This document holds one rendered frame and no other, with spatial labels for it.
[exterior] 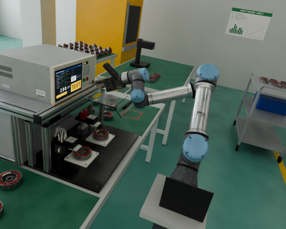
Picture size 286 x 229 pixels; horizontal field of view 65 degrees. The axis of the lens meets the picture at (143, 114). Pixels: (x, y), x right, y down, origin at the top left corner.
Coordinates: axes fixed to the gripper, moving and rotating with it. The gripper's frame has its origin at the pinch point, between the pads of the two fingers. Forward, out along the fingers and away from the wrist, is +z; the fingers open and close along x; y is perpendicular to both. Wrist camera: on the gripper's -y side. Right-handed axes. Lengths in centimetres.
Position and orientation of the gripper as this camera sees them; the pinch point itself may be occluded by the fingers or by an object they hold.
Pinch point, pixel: (93, 82)
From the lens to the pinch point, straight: 145.0
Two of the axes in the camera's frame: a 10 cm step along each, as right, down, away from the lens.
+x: 3.1, -3.8, 8.7
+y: 2.7, 9.2, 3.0
